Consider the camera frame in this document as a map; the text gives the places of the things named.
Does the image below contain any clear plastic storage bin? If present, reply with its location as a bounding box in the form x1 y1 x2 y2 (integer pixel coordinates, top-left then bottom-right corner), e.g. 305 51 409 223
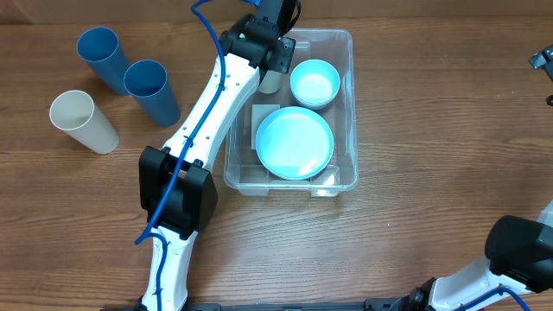
224 28 359 197

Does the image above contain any cream cup rear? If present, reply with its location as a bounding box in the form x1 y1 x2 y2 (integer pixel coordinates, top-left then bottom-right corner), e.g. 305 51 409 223
49 90 119 155

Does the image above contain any cream cup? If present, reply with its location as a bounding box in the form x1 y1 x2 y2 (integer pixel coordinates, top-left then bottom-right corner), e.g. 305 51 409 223
49 90 119 155
257 70 283 94

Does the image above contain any cream cup front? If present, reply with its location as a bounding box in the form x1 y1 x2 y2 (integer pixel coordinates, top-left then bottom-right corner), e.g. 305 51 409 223
257 70 283 94

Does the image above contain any dark blue cup front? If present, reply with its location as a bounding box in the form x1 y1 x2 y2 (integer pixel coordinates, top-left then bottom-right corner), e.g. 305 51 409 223
124 60 181 127

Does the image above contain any dark blue cup rear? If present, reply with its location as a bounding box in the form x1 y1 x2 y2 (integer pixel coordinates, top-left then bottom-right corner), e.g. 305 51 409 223
76 27 130 96

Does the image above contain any dark blue cup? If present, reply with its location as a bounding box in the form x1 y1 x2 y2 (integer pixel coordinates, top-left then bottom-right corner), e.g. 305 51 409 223
124 60 181 127
76 27 130 96

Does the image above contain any light blue plate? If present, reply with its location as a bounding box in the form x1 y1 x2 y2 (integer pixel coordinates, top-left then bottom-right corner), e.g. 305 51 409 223
255 106 334 181

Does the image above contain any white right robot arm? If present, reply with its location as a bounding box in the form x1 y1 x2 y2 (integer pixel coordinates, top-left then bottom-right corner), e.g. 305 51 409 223
390 204 552 311

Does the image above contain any light blue bowl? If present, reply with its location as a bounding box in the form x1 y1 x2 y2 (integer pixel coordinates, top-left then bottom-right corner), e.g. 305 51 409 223
289 59 340 103

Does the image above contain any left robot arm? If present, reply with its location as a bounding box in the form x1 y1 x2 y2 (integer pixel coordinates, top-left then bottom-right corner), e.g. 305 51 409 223
136 14 296 310

